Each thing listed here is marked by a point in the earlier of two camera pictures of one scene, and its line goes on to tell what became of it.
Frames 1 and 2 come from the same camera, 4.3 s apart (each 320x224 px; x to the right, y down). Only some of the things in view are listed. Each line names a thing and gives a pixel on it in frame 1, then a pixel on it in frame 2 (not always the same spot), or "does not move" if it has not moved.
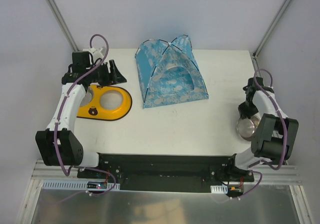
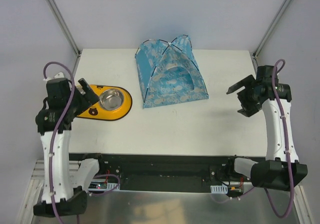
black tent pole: x=164 y=51 does not move
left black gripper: x=110 y=72 -> x=81 y=99
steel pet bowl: x=247 y=127 -> x=111 y=99
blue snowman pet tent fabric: x=168 y=73 does not move
